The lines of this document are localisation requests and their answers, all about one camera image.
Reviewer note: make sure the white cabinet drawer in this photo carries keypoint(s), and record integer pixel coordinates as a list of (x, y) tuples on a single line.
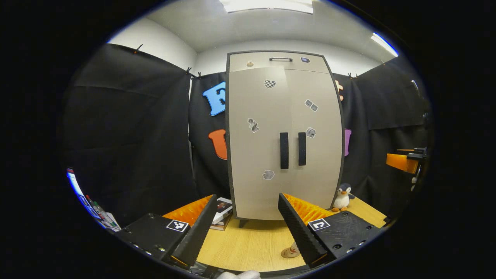
[(263, 62)]

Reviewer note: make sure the brown book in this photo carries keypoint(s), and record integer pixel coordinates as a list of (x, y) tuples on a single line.
[(221, 226)]

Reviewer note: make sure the penguin plush toy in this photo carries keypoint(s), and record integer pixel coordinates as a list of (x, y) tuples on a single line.
[(343, 197)]

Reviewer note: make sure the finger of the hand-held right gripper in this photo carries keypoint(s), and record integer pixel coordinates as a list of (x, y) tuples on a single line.
[(401, 162)]

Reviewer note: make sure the round brown coaster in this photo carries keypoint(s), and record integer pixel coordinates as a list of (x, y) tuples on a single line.
[(288, 254)]

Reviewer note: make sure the ceiling light panel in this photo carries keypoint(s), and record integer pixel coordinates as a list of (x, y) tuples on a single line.
[(267, 5), (383, 44)]

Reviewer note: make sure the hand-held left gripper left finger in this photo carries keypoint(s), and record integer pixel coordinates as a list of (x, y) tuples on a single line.
[(193, 236)]

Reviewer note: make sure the white and grey cabinet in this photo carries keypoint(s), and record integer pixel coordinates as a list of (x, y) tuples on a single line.
[(271, 60)]

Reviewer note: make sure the black backdrop cloth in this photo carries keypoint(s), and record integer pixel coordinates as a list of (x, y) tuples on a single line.
[(128, 135)]

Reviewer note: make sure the white cabinet door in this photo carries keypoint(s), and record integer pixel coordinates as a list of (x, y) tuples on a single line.
[(255, 155), (321, 155)]

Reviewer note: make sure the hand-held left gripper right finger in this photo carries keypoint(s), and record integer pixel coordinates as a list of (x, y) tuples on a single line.
[(300, 232)]

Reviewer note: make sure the colourful clutter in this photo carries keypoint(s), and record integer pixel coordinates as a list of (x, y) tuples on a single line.
[(97, 211)]

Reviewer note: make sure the white portrait cover book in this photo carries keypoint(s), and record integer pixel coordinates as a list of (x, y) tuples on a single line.
[(224, 207)]

